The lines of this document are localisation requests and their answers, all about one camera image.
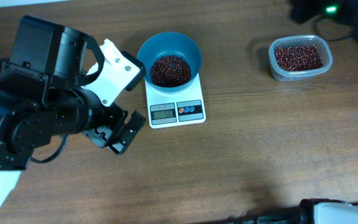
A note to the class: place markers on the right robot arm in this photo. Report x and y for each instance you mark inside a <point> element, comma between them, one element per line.
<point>322,210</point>

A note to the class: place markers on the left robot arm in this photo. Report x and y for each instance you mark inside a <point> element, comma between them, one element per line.
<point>59,81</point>

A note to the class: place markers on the white digital kitchen scale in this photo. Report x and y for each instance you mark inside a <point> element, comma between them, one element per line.
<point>170,107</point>

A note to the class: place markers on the red beans in bowl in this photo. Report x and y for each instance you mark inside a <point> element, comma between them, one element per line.
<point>170,71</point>

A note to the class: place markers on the blue plastic bowl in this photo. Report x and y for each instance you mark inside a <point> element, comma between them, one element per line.
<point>170,43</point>

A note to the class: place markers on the clear plastic bean container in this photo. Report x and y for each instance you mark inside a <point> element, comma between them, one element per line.
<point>299,41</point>

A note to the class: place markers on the red beans pile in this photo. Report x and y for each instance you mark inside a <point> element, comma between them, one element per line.
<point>299,58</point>

